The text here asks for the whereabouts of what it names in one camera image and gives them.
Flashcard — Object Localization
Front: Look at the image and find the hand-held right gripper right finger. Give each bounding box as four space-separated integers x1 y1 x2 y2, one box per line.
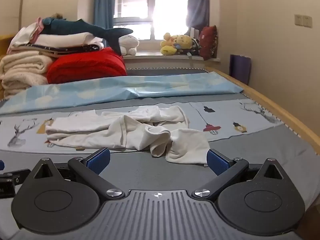
191 149 288 198

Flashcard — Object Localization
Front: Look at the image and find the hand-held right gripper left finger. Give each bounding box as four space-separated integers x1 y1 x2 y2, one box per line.
31 147 125 198

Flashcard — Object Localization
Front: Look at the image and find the white shirt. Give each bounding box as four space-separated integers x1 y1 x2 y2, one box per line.
45 105 210 165

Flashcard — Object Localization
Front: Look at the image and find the grey mattress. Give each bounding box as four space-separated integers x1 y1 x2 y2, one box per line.
0 67 320 233

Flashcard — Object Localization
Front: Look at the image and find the deer printed sheet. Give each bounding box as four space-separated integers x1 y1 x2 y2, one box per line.
0 99 284 154

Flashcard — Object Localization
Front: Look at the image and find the light blue sheet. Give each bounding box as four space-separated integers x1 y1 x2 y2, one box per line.
0 71 244 115

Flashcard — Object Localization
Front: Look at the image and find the red blanket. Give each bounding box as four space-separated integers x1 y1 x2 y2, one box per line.
47 47 127 84

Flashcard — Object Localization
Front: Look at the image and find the cream fluffy blanket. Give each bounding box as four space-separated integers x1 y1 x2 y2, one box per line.
0 51 54 99

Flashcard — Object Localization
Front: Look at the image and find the windowsill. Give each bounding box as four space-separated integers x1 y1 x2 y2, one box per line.
122 52 222 70

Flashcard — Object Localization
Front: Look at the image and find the dark patterned blanket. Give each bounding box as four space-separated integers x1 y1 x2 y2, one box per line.
10 43 104 56

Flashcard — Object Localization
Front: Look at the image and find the striped plush toy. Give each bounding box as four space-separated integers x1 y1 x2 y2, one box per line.
191 38 201 56

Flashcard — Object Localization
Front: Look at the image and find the white plush toy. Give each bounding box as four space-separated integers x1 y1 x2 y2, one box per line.
119 34 140 56

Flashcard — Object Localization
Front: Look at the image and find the dark red pillow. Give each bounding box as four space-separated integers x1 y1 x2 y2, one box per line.
199 25 218 61

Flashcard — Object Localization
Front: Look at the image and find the white folded blanket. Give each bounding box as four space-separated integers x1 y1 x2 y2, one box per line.
36 32 104 48

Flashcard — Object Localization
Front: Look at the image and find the yellow round plush toy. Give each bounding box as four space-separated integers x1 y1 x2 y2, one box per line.
175 34 193 55

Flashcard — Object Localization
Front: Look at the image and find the yellow duck plush toy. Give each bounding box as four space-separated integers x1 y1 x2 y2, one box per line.
160 32 177 56

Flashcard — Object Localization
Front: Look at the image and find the blue shark plush toy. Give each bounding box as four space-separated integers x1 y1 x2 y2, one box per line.
41 17 134 55

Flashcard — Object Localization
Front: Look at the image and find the pink cloth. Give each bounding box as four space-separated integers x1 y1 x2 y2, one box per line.
30 17 45 43

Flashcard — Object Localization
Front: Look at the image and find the blue curtain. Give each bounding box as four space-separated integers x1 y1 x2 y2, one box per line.
94 0 116 43

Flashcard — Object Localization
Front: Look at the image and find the window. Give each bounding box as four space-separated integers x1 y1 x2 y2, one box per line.
112 0 191 41

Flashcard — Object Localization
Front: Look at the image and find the purple curtain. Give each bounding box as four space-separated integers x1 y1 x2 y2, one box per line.
186 0 210 34

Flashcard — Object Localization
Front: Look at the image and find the wooden bed frame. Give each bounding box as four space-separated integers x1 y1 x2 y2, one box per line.
0 34 320 155

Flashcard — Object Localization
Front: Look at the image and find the purple board by wall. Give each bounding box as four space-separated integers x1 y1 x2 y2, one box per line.
229 54 252 85

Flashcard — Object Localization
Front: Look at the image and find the wall socket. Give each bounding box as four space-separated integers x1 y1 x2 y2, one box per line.
294 14 313 28

